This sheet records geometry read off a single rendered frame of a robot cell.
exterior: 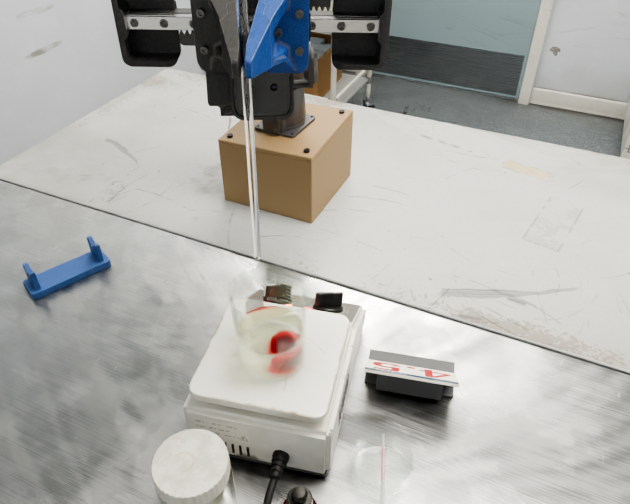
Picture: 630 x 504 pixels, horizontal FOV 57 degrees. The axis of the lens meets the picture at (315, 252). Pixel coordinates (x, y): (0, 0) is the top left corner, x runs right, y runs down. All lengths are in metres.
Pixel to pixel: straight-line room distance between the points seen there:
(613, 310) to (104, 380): 0.58
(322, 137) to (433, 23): 2.69
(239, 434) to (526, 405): 0.29
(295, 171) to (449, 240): 0.23
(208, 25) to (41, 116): 1.83
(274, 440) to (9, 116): 1.76
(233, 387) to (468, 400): 0.24
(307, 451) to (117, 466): 0.18
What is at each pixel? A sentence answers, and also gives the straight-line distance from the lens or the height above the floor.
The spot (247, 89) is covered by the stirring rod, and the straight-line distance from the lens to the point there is 0.38.
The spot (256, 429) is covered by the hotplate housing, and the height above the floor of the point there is 0.96.
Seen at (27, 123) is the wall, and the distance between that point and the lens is 2.19.
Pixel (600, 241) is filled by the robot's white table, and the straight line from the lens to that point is 0.87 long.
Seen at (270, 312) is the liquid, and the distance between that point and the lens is 0.51.
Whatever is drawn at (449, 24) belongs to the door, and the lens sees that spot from 3.44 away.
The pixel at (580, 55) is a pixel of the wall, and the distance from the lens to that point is 3.41.
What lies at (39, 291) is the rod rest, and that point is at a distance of 0.77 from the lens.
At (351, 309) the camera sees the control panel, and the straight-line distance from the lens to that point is 0.63.
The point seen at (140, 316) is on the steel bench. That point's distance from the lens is 0.71.
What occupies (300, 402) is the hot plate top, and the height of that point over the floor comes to 0.99.
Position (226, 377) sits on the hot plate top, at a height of 0.99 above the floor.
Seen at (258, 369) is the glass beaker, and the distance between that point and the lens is 0.49.
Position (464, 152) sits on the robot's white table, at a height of 0.90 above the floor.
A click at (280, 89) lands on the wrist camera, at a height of 1.20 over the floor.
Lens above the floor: 1.38
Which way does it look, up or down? 39 degrees down
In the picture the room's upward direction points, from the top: straight up
